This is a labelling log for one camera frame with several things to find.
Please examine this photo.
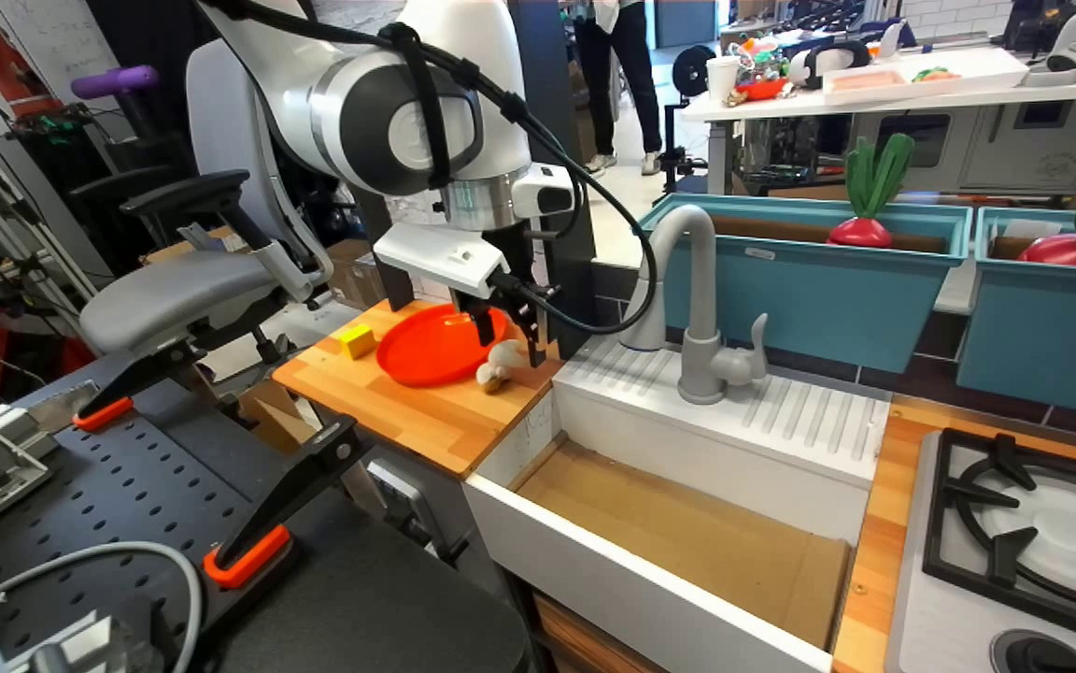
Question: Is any white background table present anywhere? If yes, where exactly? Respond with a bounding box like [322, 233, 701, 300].
[688, 47, 1076, 197]

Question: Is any teal bin near sink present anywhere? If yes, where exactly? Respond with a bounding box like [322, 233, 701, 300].
[641, 194, 971, 375]

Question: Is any black stove knob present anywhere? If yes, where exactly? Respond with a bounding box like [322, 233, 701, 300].
[988, 627, 1076, 673]

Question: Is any orange black clamp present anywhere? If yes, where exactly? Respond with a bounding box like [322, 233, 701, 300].
[201, 421, 366, 592]
[70, 344, 194, 435]

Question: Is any red round plate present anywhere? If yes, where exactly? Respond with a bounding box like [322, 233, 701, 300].
[378, 302, 513, 388]

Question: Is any grey toy faucet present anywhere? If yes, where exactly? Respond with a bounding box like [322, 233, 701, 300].
[618, 206, 768, 405]

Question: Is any grey office chair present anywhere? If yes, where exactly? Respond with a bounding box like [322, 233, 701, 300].
[78, 40, 356, 363]

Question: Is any red radish toy near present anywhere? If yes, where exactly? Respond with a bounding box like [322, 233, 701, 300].
[828, 130, 916, 247]

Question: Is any yellow block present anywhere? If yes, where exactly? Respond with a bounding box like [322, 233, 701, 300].
[336, 320, 378, 360]

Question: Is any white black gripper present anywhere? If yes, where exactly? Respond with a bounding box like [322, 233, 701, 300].
[373, 183, 545, 366]

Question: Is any small white plush toy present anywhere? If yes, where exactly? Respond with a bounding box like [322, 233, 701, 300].
[475, 339, 526, 394]

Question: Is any grey perforated board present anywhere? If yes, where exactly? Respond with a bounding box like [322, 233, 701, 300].
[0, 369, 534, 673]

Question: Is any person in black trousers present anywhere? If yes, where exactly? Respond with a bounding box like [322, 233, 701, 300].
[570, 0, 667, 181]

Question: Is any orange black clamp inner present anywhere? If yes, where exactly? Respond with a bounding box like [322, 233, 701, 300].
[201, 421, 366, 592]

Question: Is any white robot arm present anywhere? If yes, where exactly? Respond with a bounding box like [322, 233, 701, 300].
[194, 0, 576, 363]

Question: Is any black stove burner grate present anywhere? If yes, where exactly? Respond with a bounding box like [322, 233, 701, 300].
[916, 429, 1076, 633]

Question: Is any orange black clamp outer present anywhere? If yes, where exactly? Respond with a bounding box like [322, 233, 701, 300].
[70, 344, 194, 435]

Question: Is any grey cable on board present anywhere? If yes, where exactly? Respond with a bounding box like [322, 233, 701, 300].
[0, 540, 207, 673]

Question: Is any white toy sink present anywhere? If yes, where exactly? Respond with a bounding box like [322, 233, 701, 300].
[464, 339, 890, 673]

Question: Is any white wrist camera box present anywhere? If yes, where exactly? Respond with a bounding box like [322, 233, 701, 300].
[513, 166, 577, 222]

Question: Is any teal bin far side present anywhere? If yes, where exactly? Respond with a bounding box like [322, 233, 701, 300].
[956, 206, 1076, 410]

